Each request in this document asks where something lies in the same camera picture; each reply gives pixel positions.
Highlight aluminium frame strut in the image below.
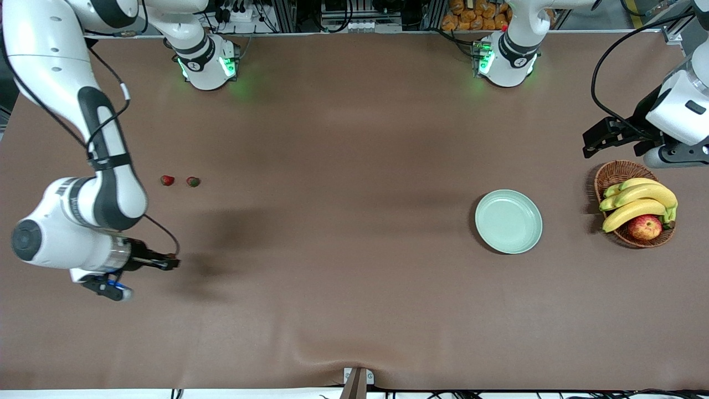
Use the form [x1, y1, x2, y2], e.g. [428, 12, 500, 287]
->
[662, 19, 696, 48]

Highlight white power strip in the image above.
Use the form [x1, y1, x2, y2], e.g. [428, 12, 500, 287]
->
[213, 0, 261, 24]

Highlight brown wooden post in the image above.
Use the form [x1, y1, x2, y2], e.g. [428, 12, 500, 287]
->
[339, 369, 368, 399]

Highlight smooth table cover mat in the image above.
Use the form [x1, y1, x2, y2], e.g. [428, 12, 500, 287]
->
[0, 30, 709, 391]

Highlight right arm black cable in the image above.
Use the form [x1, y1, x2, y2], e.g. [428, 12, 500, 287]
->
[0, 33, 182, 258]

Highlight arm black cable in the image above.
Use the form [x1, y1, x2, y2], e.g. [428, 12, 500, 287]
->
[0, 33, 182, 258]
[590, 8, 709, 139]

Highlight brown wicker basket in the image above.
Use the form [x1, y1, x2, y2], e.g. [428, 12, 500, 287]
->
[594, 160, 676, 249]

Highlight silver metal table bracket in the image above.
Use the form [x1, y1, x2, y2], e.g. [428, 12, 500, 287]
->
[343, 367, 375, 385]

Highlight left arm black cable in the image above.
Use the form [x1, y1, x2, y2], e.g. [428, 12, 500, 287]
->
[590, 8, 709, 139]

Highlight red apple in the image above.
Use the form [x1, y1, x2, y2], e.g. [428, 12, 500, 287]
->
[628, 214, 664, 242]

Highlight dark equipment rack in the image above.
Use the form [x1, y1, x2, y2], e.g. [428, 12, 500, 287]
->
[260, 0, 444, 33]

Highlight pale green round plate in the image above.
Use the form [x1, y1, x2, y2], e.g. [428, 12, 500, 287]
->
[475, 190, 543, 255]

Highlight yellow banana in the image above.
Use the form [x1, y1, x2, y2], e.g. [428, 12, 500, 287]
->
[603, 177, 662, 198]
[599, 183, 679, 224]
[602, 199, 668, 233]

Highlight bag of bread rolls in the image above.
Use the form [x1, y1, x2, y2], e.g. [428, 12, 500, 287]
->
[441, 0, 513, 32]

